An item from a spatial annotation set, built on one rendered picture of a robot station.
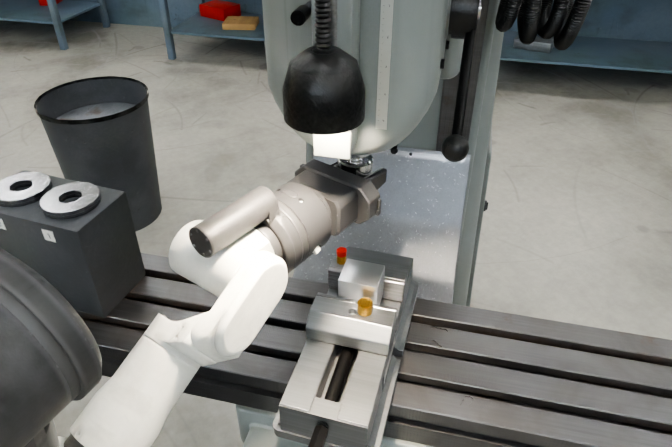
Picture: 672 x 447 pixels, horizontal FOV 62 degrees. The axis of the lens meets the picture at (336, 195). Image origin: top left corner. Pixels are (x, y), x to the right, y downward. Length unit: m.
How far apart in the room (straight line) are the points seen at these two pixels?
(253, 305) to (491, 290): 1.96
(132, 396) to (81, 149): 2.08
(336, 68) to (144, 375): 0.33
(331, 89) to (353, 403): 0.46
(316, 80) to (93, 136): 2.13
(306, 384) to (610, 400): 0.45
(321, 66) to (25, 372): 0.30
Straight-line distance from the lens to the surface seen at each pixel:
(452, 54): 0.77
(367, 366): 0.82
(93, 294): 1.02
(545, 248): 2.76
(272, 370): 0.91
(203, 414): 2.04
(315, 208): 0.63
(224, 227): 0.56
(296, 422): 0.80
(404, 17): 0.56
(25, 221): 1.00
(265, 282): 0.56
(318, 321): 0.83
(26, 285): 0.30
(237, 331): 0.56
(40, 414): 0.32
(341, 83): 0.46
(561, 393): 0.94
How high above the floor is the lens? 1.63
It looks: 34 degrees down
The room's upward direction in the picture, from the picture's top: straight up
